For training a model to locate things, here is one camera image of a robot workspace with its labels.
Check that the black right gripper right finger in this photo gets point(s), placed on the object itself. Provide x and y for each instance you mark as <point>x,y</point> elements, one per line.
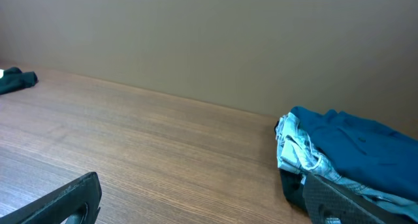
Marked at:
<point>327,202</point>

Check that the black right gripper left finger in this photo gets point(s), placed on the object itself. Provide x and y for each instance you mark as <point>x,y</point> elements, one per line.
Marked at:
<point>76,202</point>

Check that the folded black garment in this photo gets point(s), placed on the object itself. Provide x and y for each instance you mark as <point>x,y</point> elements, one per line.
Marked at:
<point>293,188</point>

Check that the folded light grey garment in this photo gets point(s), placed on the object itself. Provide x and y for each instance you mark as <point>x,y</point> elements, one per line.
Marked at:
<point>298,155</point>

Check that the folded blue shirt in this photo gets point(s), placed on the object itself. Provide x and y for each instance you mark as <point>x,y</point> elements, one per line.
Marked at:
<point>364,150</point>

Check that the crumpled black t-shirt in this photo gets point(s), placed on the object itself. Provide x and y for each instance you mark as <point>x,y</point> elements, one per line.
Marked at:
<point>13,79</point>

